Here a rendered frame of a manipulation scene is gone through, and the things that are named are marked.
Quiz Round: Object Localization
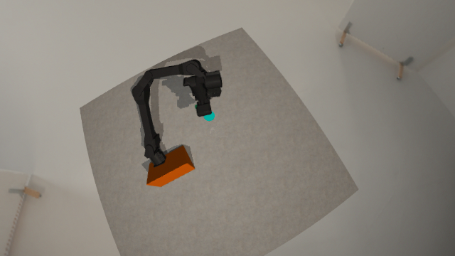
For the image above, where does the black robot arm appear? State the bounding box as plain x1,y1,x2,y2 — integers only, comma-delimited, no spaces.
132,59,223,167

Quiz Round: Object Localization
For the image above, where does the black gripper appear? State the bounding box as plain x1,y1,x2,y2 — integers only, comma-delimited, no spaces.
192,88,212,117

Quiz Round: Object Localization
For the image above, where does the teal flat circle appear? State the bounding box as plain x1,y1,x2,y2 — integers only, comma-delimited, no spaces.
204,112,215,121

